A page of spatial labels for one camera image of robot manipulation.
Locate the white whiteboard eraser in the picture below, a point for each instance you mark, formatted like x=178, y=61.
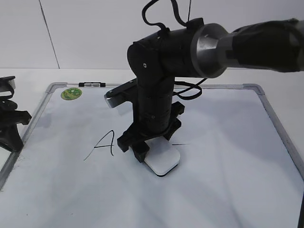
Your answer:
x=161, y=157

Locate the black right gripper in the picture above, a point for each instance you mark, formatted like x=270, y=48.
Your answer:
x=140, y=131

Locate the aluminium framed whiteboard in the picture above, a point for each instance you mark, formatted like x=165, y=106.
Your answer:
x=235, y=171

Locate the round green sticker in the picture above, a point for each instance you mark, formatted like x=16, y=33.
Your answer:
x=71, y=94

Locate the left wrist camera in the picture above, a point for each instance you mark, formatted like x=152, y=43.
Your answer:
x=7, y=84

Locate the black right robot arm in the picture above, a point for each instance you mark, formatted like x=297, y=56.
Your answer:
x=198, y=51

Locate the black grey frame clip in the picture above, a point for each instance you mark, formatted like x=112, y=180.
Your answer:
x=91, y=84

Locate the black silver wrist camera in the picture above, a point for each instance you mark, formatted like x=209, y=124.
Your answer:
x=126, y=92

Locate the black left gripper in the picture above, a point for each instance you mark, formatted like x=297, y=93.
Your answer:
x=10, y=139

